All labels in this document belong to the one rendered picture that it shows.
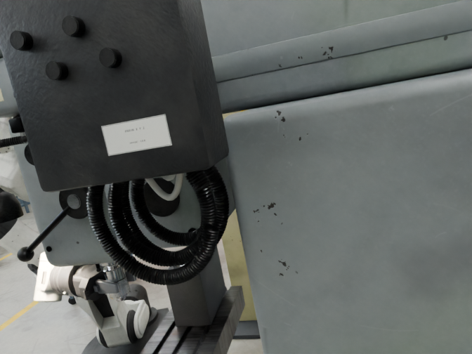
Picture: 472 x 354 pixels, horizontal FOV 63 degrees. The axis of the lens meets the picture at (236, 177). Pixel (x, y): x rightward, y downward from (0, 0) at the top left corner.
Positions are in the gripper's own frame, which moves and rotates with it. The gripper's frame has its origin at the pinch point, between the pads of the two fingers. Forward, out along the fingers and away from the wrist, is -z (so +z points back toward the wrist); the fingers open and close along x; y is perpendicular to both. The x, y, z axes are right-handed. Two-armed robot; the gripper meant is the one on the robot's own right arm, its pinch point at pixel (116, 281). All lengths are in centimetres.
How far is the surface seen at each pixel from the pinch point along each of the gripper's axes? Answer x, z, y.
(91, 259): -8.8, -5.0, -9.7
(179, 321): 28.4, 10.0, 29.7
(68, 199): -11.9, -7.0, -23.1
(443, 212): -7, -66, -18
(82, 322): 135, 213, 126
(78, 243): -9.5, -3.2, -13.4
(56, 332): 118, 226, 126
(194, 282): 30.6, 2.4, 16.6
